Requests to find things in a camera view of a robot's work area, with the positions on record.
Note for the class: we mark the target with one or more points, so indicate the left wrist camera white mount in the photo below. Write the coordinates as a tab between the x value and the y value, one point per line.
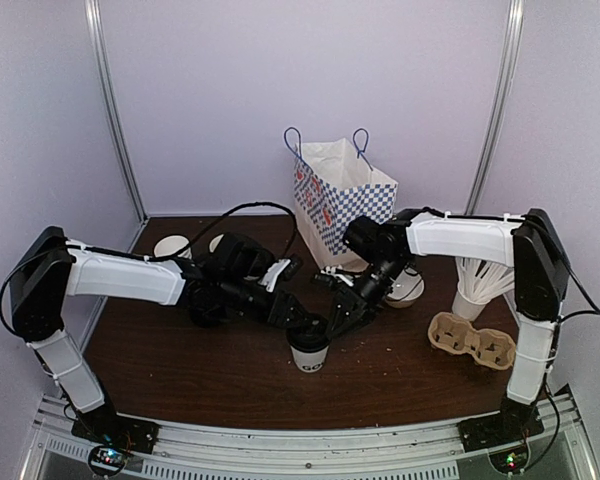
282	270

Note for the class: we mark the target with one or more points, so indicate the cream ceramic mug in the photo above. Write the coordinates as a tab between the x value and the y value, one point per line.
214	243

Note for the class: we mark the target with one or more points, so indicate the brown cardboard cup carrier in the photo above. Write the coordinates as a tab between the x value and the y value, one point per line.
489	348

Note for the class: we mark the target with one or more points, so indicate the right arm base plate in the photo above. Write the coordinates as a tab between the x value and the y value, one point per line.
489	431

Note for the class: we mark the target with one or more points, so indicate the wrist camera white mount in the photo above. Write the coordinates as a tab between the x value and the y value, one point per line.
332	277
282	270

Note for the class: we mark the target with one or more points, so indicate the aluminium front rail frame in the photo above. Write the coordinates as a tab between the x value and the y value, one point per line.
432	450

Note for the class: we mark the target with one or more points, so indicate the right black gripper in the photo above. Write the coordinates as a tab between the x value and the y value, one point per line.
356	306

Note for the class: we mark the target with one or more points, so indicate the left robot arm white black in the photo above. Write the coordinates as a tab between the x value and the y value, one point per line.
236	274

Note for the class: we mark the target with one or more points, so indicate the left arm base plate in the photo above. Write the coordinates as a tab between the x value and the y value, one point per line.
122	433

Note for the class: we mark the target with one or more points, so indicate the stack of white paper cups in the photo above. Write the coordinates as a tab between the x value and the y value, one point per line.
173	244

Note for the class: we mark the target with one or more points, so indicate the white ceramic bowl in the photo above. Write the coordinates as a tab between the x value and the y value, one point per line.
406	289

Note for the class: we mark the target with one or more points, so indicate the right aluminium corner post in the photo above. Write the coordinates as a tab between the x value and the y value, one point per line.
508	63

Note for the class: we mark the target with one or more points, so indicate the stack of black cup lids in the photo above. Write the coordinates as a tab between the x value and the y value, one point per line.
208	317

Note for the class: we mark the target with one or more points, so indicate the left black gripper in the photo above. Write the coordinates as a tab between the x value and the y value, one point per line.
288	308

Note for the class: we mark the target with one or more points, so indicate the white cup holding straws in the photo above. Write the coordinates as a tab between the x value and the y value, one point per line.
465	308

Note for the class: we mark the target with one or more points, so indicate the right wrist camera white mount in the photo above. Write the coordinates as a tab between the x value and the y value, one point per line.
332	277

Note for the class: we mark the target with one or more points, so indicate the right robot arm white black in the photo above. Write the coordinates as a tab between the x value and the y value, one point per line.
528	244

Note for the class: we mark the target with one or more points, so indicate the checkered paper takeout bag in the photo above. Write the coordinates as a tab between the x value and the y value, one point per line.
333	184

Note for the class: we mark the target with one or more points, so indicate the bundle of white wrapped straws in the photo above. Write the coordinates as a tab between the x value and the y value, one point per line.
480	281

